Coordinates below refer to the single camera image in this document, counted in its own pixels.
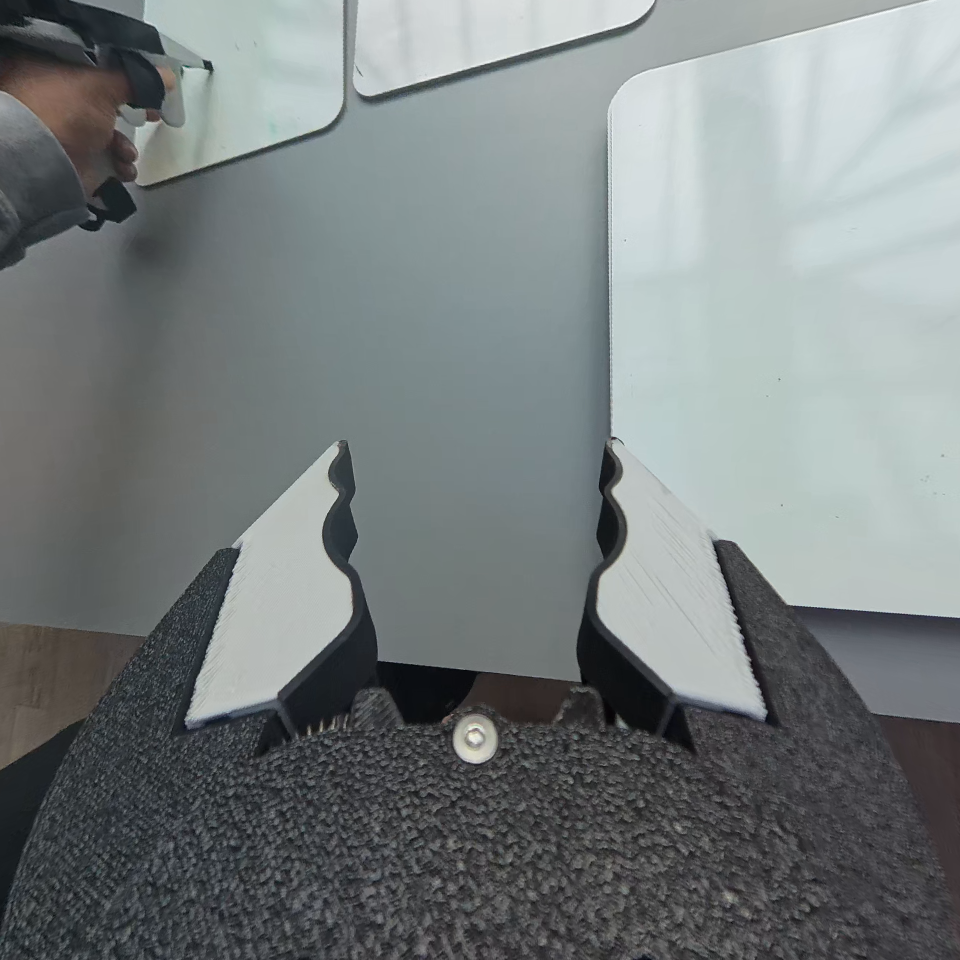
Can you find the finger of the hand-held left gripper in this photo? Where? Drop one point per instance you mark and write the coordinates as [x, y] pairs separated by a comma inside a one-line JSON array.
[[180, 54]]

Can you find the white rounded board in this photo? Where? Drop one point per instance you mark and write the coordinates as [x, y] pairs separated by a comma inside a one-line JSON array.
[[262, 75], [487, 37]]

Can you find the person's left hand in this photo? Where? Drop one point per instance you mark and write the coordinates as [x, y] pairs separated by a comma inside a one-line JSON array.
[[67, 97]]

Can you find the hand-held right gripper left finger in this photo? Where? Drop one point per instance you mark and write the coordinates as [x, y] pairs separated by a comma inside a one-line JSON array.
[[277, 622]]

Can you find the person's dark trouser leg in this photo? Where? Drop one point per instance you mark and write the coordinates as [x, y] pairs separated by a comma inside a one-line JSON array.
[[420, 697]]

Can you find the person's left forearm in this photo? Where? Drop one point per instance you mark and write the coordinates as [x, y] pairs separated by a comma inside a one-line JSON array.
[[30, 187]]

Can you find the stack of white boards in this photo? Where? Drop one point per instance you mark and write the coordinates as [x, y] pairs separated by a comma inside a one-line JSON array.
[[787, 300]]

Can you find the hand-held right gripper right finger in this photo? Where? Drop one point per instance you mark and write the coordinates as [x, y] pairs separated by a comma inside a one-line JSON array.
[[675, 615]]

